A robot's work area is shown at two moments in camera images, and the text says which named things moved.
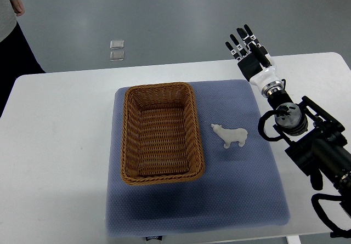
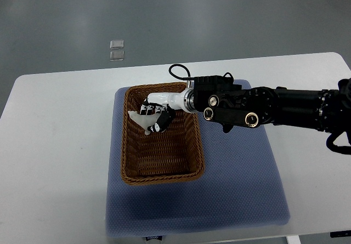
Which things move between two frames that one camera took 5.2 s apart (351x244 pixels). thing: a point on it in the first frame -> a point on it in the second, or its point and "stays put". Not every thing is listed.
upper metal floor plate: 117,44 stays put
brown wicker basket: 160,140 stays put
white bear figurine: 231,135 -> 143,121
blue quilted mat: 239,188 stays put
